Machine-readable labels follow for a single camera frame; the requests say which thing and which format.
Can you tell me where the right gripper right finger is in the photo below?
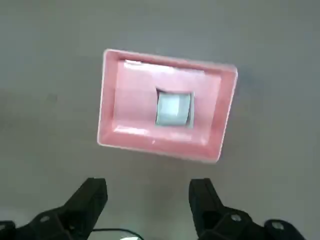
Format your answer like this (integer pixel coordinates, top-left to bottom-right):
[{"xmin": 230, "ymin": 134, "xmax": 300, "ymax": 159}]
[{"xmin": 188, "ymin": 177, "xmax": 309, "ymax": 240}]

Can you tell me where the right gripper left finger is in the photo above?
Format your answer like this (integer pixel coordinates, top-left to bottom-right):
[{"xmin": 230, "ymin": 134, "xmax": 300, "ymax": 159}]
[{"xmin": 0, "ymin": 177, "xmax": 109, "ymax": 240}]

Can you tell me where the pink plastic tray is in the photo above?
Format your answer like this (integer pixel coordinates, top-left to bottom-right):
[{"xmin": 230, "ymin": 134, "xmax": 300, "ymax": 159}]
[{"xmin": 96, "ymin": 48, "xmax": 239, "ymax": 165}]

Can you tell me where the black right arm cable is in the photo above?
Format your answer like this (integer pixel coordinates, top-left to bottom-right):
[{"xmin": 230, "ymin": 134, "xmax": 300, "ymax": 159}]
[{"xmin": 92, "ymin": 227, "xmax": 141, "ymax": 237}]

